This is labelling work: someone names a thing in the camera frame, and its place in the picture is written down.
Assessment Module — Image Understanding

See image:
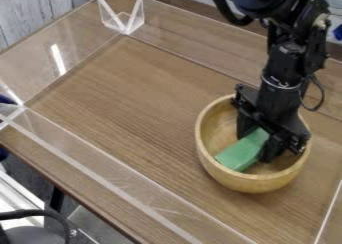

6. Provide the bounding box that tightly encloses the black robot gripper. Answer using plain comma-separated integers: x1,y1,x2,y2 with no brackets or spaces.
232,77,312,163

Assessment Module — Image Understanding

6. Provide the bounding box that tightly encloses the green rectangular block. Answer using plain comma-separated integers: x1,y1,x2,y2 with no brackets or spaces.
216,128,269,172

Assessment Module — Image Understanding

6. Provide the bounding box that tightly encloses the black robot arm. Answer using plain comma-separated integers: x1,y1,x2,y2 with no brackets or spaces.
213,0,330,162

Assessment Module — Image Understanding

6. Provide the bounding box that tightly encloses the brown wooden bowl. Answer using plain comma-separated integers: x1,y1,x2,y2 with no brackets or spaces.
196,95,312,194

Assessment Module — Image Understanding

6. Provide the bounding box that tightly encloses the blue object at right edge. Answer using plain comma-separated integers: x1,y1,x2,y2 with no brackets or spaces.
333,24,342,41

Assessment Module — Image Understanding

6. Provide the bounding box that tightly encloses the blue object at edge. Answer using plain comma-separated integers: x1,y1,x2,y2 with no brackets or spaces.
333,24,342,41
0,94,16,105

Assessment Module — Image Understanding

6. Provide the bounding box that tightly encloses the clear acrylic front barrier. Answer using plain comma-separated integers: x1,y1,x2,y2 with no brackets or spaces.
0,88,256,244

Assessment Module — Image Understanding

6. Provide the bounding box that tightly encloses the black table leg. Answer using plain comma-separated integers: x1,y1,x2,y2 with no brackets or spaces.
50,187,66,212

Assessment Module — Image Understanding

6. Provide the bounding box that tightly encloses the blue object at left edge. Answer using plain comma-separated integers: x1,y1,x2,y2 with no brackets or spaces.
0,94,16,105

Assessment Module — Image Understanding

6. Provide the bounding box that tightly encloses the clear acrylic corner bracket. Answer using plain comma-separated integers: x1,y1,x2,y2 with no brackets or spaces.
97,0,146,35

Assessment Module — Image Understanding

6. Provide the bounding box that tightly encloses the black cable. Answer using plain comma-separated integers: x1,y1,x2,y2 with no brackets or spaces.
0,208,73,244

